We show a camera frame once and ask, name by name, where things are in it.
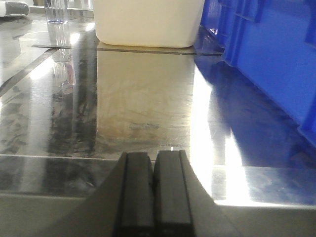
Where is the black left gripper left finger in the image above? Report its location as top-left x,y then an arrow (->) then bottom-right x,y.
37,152 -> 155,237

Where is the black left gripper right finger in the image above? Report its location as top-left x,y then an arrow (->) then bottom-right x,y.
154,150 -> 242,237

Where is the cream plastic bin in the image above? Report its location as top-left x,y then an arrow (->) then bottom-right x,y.
93,0 -> 204,48

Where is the large blue plastic bin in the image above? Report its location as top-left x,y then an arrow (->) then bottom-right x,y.
199,0 -> 316,158

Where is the clear plastic bottle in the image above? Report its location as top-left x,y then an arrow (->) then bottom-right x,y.
44,0 -> 68,24

